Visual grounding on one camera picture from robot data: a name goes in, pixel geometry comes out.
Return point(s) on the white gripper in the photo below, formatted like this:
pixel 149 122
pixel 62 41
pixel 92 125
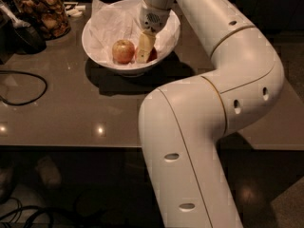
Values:
pixel 153 18

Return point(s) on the red apple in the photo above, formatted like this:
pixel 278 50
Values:
pixel 143 57

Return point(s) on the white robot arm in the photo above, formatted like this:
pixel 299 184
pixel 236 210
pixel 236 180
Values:
pixel 181 122

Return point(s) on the yellow-red apple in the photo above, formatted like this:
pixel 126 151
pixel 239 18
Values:
pixel 123 51

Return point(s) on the white ceramic bowl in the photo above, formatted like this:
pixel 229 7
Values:
pixel 131 67

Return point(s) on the white paper liner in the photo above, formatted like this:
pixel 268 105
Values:
pixel 110 29

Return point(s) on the small white items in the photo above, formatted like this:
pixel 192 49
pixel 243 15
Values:
pixel 75 10

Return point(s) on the glass jar of chips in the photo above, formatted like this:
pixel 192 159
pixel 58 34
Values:
pixel 49 16

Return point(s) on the black rounded appliance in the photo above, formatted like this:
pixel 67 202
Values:
pixel 28 40

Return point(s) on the white shoe under table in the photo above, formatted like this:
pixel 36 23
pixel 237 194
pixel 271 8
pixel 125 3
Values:
pixel 49 173

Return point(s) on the white spoon handle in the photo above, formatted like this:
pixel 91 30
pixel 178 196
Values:
pixel 17 23

